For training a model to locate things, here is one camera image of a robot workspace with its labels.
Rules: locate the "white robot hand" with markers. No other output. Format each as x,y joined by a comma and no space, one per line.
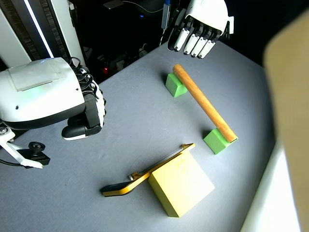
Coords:
207,12
43,96

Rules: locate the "wooden dowel rod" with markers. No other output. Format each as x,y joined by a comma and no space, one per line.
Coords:
202,99

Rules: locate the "grey usb hub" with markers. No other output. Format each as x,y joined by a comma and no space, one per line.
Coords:
166,14

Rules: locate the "white column with light strip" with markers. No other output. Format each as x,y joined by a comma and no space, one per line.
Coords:
60,24

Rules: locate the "green wooden block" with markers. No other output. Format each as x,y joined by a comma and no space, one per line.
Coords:
172,83
214,141

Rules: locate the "grey table cloth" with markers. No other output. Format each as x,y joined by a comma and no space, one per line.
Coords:
120,120

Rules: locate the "grey flat device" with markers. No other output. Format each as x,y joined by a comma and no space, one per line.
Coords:
113,4

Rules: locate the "tan blurred board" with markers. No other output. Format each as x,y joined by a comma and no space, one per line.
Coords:
289,72

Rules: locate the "large yellow block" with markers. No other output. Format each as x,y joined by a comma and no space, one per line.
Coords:
181,183

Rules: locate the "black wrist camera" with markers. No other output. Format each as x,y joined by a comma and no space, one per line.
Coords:
36,151

